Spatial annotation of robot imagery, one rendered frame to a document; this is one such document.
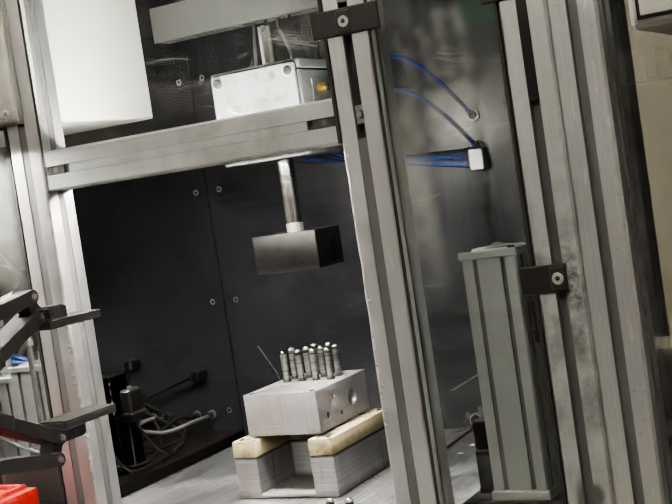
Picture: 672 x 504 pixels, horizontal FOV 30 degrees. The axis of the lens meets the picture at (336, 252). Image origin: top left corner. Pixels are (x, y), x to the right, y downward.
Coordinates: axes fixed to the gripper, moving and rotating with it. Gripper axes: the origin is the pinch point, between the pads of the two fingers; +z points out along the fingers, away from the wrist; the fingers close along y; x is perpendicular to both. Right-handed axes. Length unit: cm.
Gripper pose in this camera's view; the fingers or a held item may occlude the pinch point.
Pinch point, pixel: (77, 366)
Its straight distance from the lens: 114.8
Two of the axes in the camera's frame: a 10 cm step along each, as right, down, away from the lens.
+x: -8.8, 1.1, 4.7
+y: -1.5, -9.9, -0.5
